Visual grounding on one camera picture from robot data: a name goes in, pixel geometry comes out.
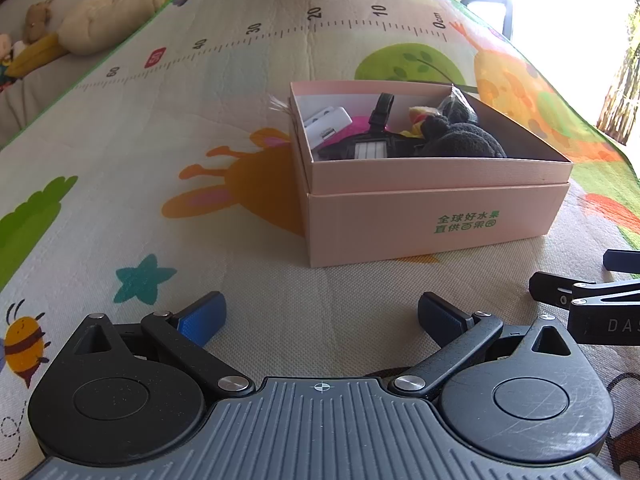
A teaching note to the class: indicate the printed play mat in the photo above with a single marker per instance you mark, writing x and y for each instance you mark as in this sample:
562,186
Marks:
175,160

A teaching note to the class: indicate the grey bed sheet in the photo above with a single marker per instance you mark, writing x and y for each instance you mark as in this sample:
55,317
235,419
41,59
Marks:
45,90

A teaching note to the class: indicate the black plush toy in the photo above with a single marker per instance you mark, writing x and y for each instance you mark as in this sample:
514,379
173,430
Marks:
465,142

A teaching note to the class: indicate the dark plastic packet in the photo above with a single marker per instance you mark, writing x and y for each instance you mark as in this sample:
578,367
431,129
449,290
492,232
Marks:
457,107

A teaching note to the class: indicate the cream plush toy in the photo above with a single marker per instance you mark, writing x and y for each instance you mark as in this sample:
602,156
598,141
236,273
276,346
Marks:
105,17

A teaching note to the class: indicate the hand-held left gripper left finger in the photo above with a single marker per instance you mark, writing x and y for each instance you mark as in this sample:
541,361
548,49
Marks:
200,320

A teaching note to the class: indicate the black luggage tag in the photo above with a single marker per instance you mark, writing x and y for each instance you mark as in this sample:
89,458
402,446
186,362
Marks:
382,110

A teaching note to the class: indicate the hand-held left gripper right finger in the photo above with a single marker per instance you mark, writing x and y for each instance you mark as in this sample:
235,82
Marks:
440,317

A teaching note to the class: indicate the palm plant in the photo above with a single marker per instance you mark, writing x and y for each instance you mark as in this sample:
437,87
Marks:
622,95

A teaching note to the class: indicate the pink cardboard box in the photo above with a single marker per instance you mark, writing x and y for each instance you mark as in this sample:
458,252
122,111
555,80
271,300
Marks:
400,220

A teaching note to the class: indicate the small tan plush toy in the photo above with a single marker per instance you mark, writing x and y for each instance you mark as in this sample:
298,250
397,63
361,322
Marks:
37,20

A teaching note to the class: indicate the grey battery case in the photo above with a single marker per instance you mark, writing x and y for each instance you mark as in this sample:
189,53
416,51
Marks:
330,125

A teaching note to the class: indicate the pink mesh toy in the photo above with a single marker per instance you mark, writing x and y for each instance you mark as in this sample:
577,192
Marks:
356,125

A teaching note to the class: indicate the yellow cushion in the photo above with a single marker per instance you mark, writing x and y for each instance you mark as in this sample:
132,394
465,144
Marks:
35,55

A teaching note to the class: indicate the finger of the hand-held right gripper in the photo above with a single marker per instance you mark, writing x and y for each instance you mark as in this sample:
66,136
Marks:
555,287
622,260

